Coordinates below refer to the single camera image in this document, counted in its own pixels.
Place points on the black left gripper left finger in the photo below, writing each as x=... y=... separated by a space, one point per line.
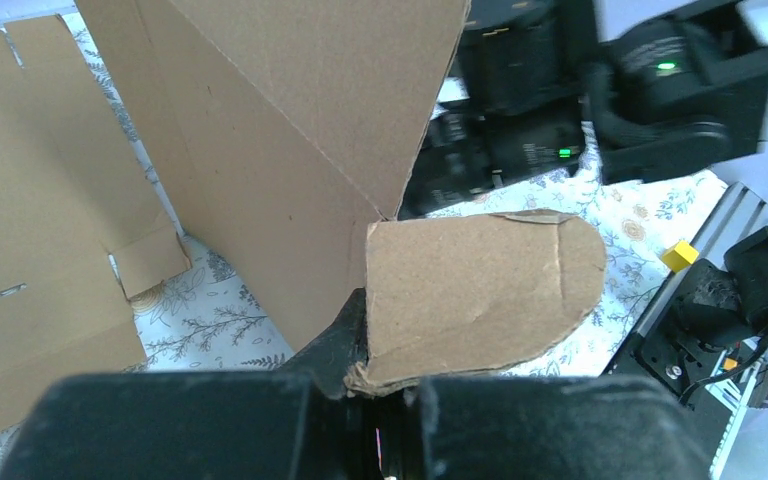
x=293 y=422

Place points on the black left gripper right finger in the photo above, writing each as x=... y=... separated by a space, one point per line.
x=612 y=427

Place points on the cardboard box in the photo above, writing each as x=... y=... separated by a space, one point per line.
x=284 y=134

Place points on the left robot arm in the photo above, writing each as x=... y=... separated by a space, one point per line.
x=636 y=421

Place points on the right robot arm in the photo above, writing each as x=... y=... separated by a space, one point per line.
x=671 y=96

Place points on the small yellow block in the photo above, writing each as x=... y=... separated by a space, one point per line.
x=679 y=256

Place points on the flat cardboard sheet stack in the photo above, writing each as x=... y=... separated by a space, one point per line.
x=82 y=231

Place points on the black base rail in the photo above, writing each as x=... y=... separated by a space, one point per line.
x=695 y=342

